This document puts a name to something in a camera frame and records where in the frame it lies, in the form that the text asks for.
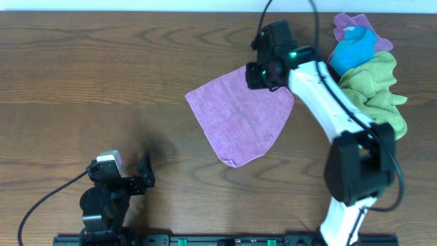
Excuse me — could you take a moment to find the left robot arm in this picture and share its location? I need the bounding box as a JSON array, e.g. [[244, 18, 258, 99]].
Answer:
[[79, 150, 156, 245]]

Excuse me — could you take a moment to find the right black cable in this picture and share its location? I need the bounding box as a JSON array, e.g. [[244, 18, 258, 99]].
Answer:
[[251, 0, 406, 213]]

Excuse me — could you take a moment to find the black cable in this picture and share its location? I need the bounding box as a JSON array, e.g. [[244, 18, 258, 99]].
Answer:
[[17, 170, 90, 246], [251, 0, 406, 213]]

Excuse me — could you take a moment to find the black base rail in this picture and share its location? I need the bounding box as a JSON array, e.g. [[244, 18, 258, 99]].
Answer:
[[53, 233, 399, 246]]

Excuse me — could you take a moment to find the blue microfiber cloth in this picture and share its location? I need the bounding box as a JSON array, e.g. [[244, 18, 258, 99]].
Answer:
[[328, 26, 377, 76]]

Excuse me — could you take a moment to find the purple cloth under pile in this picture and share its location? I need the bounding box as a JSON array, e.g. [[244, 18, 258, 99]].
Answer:
[[328, 13, 397, 64]]

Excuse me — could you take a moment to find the left black cable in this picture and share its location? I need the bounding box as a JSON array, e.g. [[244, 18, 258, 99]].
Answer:
[[17, 170, 90, 246]]

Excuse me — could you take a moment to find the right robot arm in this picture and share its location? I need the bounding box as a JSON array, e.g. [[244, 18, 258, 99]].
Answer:
[[246, 46, 401, 245]]

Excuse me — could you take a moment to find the purple microfiber cloth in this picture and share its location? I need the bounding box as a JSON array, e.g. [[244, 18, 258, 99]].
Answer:
[[185, 66, 294, 168]]

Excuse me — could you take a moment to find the green microfiber cloth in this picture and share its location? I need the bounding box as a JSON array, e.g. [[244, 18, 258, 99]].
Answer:
[[339, 51, 408, 139]]

